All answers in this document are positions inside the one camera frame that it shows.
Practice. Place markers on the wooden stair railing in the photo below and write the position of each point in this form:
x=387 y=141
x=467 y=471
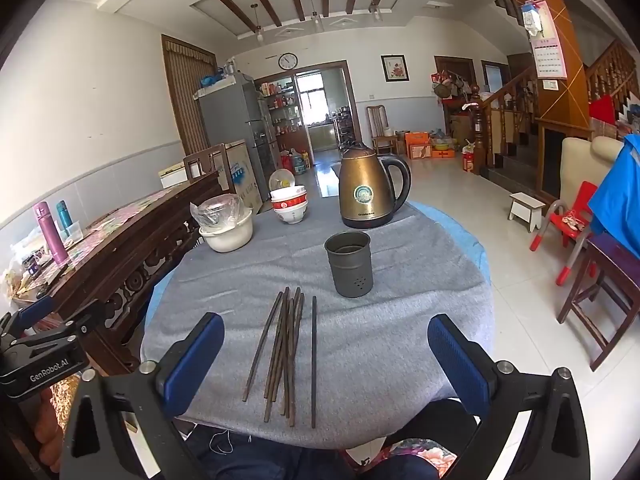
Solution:
x=510 y=105

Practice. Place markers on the dark wooden chair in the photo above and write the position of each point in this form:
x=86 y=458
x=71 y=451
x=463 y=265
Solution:
x=205 y=162

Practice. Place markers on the pink thermos bottle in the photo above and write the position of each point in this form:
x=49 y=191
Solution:
x=50 y=232

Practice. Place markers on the dark carved wooden table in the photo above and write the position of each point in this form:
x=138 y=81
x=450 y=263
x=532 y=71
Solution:
x=115 y=255

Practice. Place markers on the orange cardboard box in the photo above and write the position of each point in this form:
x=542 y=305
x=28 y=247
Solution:
x=417 y=145

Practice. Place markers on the blue under cloth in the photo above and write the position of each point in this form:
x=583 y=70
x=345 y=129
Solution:
x=475 y=250

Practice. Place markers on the pendant ceiling lamp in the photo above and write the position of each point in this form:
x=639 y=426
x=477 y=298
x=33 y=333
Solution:
x=258 y=34
x=314 y=17
x=373 y=9

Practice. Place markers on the cream armchair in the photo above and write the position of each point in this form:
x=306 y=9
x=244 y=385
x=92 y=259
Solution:
x=580 y=165

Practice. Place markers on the dark wooden stool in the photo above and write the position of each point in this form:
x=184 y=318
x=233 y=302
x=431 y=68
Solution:
x=607 y=270

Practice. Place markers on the person's dark trousers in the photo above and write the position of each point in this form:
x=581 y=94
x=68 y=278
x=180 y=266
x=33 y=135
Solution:
x=280 y=460

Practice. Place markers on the tall-backed wooden chair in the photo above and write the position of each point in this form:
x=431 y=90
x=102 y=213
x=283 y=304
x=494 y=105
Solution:
x=378 y=120

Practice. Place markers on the teal thermos bottle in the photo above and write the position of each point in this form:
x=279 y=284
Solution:
x=64 y=217

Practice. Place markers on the grey refrigerator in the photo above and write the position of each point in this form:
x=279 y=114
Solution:
x=227 y=110

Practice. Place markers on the small white stool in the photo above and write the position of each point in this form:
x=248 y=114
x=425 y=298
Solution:
x=526 y=207

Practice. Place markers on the pink wall calendar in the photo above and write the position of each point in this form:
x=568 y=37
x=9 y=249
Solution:
x=550 y=55

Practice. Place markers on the white bowl with red band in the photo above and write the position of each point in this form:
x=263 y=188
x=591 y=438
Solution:
x=288 y=194

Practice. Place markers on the framed wall picture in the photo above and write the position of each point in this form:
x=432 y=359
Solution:
x=395 y=68

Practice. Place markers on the red plastic child chair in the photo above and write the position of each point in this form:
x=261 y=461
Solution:
x=575 y=215

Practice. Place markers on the clear round lid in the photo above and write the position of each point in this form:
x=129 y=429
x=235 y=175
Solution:
x=281 y=179

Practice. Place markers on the bronze electric kettle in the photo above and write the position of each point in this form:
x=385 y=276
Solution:
x=365 y=185

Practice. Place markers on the bundle of dark chopsticks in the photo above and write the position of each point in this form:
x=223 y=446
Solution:
x=287 y=350

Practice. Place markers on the grey tablecloth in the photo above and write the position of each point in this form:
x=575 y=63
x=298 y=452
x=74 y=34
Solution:
x=380 y=350

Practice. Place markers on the person's left hand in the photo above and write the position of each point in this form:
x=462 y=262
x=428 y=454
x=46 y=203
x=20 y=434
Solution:
x=49 y=430

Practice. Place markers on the white plastic pot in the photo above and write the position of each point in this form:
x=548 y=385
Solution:
x=227 y=237

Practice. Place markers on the grey perforated chopstick holder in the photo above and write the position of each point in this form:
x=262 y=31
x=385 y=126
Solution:
x=350 y=265

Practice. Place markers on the shelf with bottles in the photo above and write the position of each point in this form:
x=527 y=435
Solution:
x=282 y=107

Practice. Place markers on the white chest freezer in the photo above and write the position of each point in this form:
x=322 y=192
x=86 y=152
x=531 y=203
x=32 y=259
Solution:
x=242 y=170

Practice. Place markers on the clear plastic bag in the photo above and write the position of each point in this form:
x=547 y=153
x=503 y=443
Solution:
x=215 y=210

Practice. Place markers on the round wall clock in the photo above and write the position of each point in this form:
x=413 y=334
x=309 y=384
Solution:
x=288 y=61

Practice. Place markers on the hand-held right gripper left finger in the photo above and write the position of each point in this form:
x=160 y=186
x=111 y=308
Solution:
x=195 y=360

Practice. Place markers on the brown door curtain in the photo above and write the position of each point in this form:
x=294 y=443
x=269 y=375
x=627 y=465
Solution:
x=185 y=90

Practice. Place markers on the floral cloth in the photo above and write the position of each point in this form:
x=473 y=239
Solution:
x=415 y=457

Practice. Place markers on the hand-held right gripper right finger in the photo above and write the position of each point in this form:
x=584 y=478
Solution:
x=457 y=365

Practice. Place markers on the blue water jug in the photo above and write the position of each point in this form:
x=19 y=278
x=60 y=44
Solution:
x=299 y=162

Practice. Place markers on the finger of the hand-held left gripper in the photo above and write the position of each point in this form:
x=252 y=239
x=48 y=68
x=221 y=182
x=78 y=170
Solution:
x=35 y=310
x=75 y=325

